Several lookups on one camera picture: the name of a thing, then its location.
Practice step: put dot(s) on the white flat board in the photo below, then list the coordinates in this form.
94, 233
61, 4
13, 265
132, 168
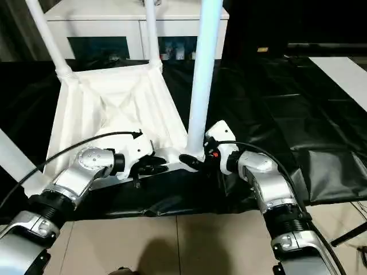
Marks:
344, 77

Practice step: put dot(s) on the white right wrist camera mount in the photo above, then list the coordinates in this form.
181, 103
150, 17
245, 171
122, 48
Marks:
220, 131

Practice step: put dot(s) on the white blue carton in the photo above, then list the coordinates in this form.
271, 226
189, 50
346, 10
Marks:
180, 52

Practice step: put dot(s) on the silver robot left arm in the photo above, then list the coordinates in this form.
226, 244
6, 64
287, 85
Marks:
71, 177

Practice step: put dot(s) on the white plastic table leg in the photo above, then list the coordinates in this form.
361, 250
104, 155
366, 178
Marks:
153, 37
50, 40
14, 160
203, 71

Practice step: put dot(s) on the white cabinet with glass doors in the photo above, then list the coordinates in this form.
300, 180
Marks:
100, 25

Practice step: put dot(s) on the white plastic table top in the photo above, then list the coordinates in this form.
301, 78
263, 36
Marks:
114, 91

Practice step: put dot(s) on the white mug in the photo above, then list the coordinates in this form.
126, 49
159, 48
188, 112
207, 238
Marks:
165, 55

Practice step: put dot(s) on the black folding stand leg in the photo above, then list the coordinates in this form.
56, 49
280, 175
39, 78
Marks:
348, 233

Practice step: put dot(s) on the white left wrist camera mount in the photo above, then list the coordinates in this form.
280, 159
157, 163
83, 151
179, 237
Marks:
137, 149

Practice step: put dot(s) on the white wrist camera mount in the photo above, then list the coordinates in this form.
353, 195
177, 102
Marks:
137, 149
220, 131

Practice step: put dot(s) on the grey curtain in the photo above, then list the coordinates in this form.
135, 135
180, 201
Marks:
14, 31

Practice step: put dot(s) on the small yellow box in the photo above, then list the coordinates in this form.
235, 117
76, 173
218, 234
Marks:
262, 49

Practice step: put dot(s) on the black work mat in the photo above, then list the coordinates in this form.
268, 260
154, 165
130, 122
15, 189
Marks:
286, 100

